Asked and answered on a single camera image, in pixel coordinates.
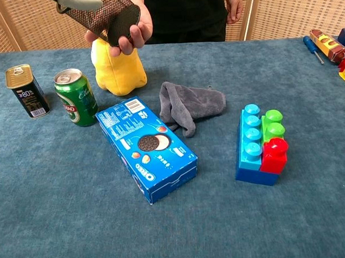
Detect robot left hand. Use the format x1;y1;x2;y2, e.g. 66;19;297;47
48;0;103;12

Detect person's left hand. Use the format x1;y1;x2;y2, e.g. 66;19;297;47
225;0;245;25

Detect person's right hand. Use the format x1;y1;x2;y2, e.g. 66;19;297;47
83;1;155;58

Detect black mesh cup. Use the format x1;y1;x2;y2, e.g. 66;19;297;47
56;0;142;50

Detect person's black-clothed torso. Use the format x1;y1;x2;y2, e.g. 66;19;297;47
144;0;229;45

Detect wicker folding screen panel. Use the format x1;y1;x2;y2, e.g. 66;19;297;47
223;0;257;42
0;0;92;53
243;0;345;41

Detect yellow plush toy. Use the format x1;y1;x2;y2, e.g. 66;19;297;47
90;36;148;98

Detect grey microfibre cloth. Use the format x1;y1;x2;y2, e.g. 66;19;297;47
158;79;228;140

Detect brown chocolate box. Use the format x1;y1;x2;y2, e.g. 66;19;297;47
309;27;345;67

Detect green beer can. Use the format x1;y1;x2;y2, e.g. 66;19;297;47
53;67;100;128

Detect black rectangular tin can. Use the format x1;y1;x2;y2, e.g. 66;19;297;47
4;63;52;120

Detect blue Oreo cookie box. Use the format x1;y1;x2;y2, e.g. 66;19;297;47
94;94;199;207

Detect green toy block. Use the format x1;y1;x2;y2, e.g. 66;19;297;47
259;109;286;145

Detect light blue toy block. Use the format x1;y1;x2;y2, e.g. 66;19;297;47
236;103;264;172

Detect red toy block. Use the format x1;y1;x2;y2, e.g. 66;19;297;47
258;137;290;176

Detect colourful toy building blocks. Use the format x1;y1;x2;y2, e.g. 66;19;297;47
232;108;280;187

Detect teal table cloth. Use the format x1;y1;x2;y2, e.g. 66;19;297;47
0;35;345;258

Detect blue handled screwdriver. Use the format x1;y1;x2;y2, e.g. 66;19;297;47
303;35;326;66

